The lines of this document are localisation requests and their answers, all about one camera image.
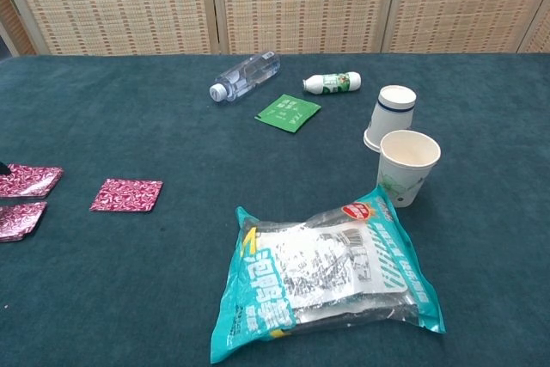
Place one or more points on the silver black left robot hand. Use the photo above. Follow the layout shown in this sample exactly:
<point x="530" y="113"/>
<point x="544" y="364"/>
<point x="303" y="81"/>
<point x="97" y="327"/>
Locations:
<point x="3" y="168"/>

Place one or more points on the pink patterned packet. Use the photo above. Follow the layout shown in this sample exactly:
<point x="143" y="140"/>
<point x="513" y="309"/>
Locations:
<point x="19" y="221"/>
<point x="28" y="180"/>
<point x="126" y="195"/>

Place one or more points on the brown woven screen panel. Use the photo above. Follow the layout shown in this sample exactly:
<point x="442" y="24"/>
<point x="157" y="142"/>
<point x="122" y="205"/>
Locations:
<point x="15" y="27"/>

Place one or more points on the dark blue table cloth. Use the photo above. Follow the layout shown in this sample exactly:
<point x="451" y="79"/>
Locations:
<point x="129" y="289"/>

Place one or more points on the woven bamboo screen panel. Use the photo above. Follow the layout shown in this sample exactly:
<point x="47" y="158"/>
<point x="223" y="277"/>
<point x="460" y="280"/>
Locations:
<point x="301" y="1"/>
<point x="464" y="1"/>
<point x="539" y="38"/>
<point x="116" y="1"/>

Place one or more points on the clear plastic water bottle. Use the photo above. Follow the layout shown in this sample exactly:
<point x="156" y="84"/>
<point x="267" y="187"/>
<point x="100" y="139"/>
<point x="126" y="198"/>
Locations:
<point x="247" y="75"/>

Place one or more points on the green sachet packet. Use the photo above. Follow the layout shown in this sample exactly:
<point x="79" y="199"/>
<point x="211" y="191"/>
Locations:
<point x="288" y="113"/>

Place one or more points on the small white green bottle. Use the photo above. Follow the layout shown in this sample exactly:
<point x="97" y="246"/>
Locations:
<point x="333" y="83"/>

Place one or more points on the teal clear snack bag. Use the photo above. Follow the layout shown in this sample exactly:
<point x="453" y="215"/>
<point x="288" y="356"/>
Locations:
<point x="326" y="277"/>

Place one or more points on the upturned white paper cup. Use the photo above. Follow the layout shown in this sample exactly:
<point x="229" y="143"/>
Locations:
<point x="393" y="115"/>

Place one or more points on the upright white paper cup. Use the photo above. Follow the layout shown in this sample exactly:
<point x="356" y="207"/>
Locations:
<point x="404" y="178"/>

